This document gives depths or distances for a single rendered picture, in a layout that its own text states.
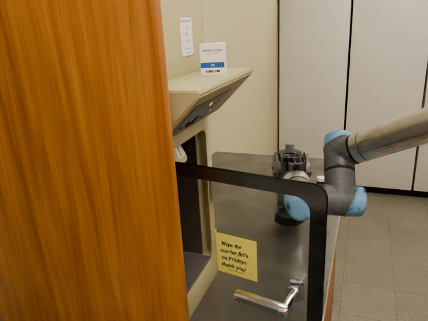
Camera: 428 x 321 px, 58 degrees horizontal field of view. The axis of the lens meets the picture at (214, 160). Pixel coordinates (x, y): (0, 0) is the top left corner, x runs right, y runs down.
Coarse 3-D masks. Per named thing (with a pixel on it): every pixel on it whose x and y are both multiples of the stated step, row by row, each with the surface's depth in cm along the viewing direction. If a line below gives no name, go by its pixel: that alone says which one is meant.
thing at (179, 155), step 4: (176, 148) 86; (180, 148) 88; (176, 152) 85; (180, 152) 87; (184, 152) 89; (176, 156) 85; (180, 156) 86; (184, 156) 88; (176, 160) 85; (180, 160) 86; (184, 160) 87
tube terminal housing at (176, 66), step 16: (160, 0) 70; (176, 0) 75; (192, 0) 82; (176, 16) 76; (192, 16) 83; (176, 32) 76; (176, 48) 77; (176, 64) 77; (192, 64) 84; (192, 128) 87; (208, 128) 96; (176, 144) 80; (208, 144) 97; (208, 160) 97
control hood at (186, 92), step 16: (176, 80) 73; (192, 80) 72; (208, 80) 71; (224, 80) 71; (240, 80) 82; (176, 96) 62; (192, 96) 61; (208, 96) 66; (176, 112) 62; (176, 128) 67
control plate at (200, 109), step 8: (216, 96) 73; (224, 96) 82; (200, 104) 66; (208, 104) 74; (216, 104) 82; (192, 112) 66; (200, 112) 73; (208, 112) 83; (184, 120) 66; (192, 120) 74; (184, 128) 74
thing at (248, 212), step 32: (192, 192) 65; (224, 192) 62; (256, 192) 59; (288, 192) 56; (320, 192) 53; (192, 224) 68; (224, 224) 64; (256, 224) 60; (288, 224) 57; (320, 224) 55; (192, 256) 70; (288, 256) 59; (320, 256) 56; (192, 288) 73; (224, 288) 68; (256, 288) 65; (320, 288) 58; (192, 320) 76; (224, 320) 71; (256, 320) 67; (288, 320) 63; (320, 320) 60
